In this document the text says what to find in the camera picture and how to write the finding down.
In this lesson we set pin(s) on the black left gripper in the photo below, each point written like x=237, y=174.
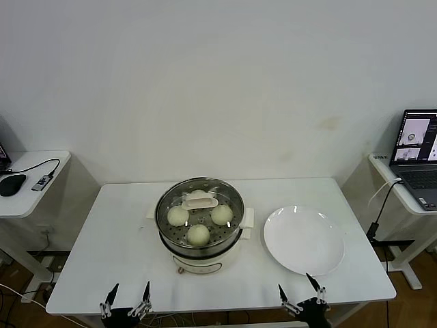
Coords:
x=117, y=317

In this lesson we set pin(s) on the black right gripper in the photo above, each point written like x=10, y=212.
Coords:
x=314, y=312

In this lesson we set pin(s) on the white steamed baozi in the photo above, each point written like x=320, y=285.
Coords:
x=198, y=193
x=178, y=216
x=222, y=215
x=198, y=235

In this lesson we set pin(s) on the stainless steel steamer basket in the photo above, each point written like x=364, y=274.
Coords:
x=205, y=251

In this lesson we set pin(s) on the white round plate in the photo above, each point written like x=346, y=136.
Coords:
x=300, y=239

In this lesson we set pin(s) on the white electric cooker pot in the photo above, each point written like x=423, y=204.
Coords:
x=205, y=264

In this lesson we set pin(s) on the white side table with mouse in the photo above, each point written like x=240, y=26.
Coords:
x=30, y=205

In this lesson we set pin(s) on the white side table with laptop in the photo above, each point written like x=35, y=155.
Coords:
x=406, y=201

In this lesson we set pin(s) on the grey usb hub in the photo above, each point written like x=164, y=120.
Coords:
x=42, y=181

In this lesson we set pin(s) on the black computer mouse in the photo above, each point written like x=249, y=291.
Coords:
x=13, y=184

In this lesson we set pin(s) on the grey open laptop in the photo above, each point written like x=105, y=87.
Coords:
x=418, y=177

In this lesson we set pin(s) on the dark screen device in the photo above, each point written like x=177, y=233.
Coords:
x=3, y=153

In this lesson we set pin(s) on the white table frame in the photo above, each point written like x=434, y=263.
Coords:
x=256, y=324

